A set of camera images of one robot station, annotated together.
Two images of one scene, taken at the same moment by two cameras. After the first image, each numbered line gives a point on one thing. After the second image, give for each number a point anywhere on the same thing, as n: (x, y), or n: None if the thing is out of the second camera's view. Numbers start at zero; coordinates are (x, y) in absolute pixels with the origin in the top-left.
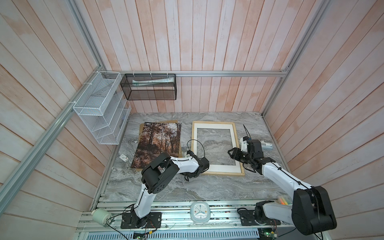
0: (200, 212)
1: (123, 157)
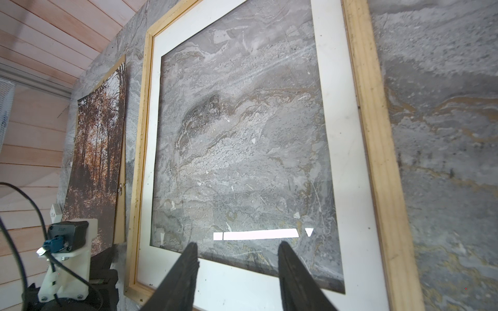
0: None
1: (56, 212)
